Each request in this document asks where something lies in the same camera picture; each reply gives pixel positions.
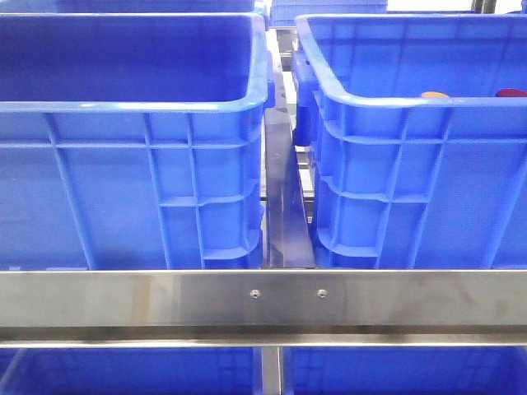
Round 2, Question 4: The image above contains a blue crate lower right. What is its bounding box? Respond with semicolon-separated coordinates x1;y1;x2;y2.
285;346;526;394

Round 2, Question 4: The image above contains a blue crate lower left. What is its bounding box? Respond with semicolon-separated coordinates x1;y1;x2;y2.
1;348;263;394

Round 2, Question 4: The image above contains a blue crate front right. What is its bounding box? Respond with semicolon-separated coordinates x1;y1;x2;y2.
292;14;526;269

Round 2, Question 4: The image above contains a red mushroom push button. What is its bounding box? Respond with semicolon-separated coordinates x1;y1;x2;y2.
495;88;527;98

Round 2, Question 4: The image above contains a blue crate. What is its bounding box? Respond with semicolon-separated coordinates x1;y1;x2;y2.
1;0;270;16
270;0;388;27
1;348;263;394
292;14;526;269
285;346;526;394
1;13;273;271

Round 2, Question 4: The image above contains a steel centre divider rail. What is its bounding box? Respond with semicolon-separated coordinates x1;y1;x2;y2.
264;30;316;269

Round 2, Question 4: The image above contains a blue crate rear right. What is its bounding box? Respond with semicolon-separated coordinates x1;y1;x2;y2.
270;0;388;27

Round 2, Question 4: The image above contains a steel shelf front rail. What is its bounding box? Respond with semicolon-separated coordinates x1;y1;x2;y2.
1;269;526;348

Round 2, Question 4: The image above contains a blue crate front left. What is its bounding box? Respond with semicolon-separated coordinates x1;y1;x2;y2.
1;13;273;271

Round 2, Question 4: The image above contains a blue crate rear left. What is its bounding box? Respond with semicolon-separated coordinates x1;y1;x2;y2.
1;0;270;16

